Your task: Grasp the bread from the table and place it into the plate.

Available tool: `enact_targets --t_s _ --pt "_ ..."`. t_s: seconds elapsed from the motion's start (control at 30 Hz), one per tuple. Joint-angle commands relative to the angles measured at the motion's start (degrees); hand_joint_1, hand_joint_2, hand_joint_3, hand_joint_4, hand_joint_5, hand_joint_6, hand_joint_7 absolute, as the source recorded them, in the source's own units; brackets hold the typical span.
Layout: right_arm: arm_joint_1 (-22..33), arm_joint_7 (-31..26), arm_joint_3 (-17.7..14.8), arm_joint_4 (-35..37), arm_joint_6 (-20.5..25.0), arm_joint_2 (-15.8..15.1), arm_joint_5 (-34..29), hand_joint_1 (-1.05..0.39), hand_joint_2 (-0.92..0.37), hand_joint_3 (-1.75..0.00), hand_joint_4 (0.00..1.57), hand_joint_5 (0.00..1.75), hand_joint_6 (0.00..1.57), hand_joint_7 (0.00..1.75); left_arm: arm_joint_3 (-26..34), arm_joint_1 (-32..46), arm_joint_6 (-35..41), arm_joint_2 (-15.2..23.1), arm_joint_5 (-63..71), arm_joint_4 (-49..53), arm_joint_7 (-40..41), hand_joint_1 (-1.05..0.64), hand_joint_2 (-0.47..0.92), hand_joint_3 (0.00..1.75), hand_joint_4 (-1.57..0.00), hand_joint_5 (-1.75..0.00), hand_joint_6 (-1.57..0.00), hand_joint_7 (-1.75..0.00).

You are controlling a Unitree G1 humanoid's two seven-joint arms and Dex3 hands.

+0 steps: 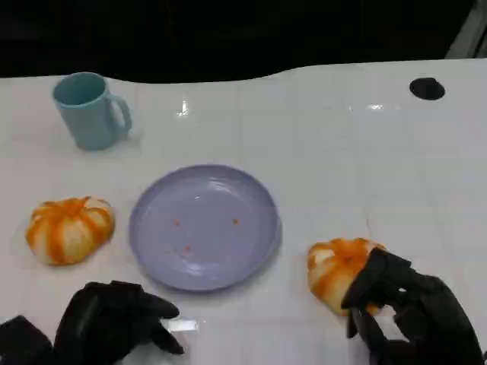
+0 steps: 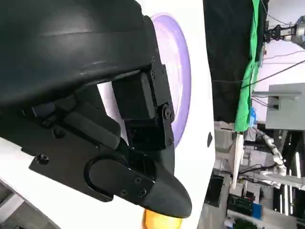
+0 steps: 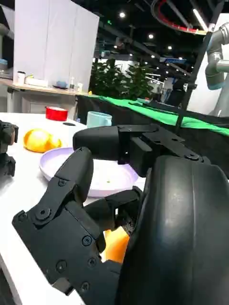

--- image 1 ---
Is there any grey metal frame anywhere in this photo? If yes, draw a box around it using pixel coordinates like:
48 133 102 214
444 0 487 60

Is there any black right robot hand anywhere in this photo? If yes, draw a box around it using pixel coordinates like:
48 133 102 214
341 246 487 365

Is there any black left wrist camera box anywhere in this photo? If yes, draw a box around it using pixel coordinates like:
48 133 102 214
0 315 53 365

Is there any lilac plate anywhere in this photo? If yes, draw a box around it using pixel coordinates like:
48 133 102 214
128 163 283 294

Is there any orange white toy bread roll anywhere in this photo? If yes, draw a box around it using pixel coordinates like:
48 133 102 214
24 195 116 266
307 237 387 317

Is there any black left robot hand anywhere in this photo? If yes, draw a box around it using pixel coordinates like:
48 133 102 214
53 280 186 365

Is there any pale green mug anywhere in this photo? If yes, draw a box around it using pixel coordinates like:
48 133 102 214
52 71 133 151

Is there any black table cable grommet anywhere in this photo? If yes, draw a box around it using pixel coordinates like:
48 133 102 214
409 77 446 101

